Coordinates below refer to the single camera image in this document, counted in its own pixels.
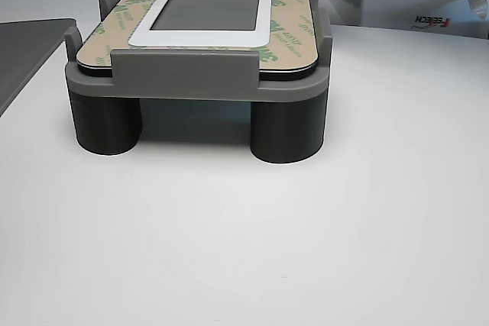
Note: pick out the grey rectangular mat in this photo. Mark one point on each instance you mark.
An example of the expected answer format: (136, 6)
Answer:
(23, 55)

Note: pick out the grey device holder fixture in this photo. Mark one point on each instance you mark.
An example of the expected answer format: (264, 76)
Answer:
(191, 85)

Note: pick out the tan 3M protective film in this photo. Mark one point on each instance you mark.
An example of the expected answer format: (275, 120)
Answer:
(294, 36)

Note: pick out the white Feetech box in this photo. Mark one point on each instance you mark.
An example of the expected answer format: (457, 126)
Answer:
(382, 9)

